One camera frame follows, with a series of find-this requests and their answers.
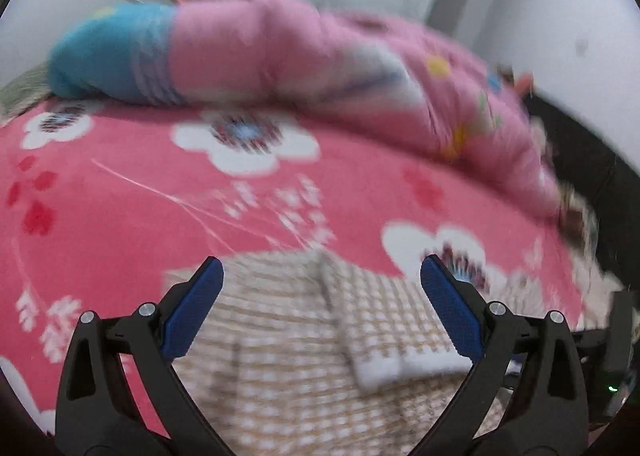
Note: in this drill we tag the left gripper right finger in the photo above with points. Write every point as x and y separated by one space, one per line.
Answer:
548 410

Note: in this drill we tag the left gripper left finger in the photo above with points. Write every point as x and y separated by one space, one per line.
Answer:
95 411

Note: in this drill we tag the beige white houndstooth knit coat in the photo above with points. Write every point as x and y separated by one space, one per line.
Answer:
304 353

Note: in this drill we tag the pile of clothes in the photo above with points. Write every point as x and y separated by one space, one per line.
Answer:
578 223

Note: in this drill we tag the pink floral bed sheet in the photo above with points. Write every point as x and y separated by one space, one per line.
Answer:
105 206

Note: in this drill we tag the pink and blue quilt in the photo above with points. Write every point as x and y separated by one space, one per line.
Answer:
388 77

